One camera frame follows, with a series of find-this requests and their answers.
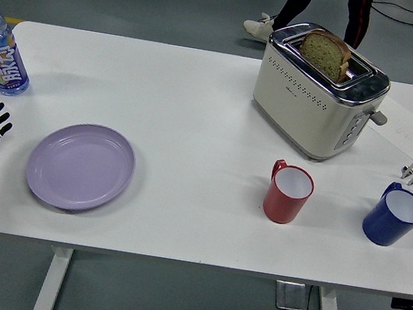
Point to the purple plastic plate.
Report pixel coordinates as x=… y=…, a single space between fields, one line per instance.
x=80 y=168

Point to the blue label drink bottle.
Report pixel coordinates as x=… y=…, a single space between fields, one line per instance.
x=6 y=64

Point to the red mug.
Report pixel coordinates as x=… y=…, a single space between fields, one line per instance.
x=280 y=208

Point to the cream and chrome toaster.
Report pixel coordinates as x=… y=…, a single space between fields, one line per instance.
x=303 y=111

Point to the silver metal box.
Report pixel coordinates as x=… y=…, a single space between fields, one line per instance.
x=291 y=296

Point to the brown bread slice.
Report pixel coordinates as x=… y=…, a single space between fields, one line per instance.
x=322 y=55

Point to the blue mug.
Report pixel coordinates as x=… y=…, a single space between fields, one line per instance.
x=381 y=228

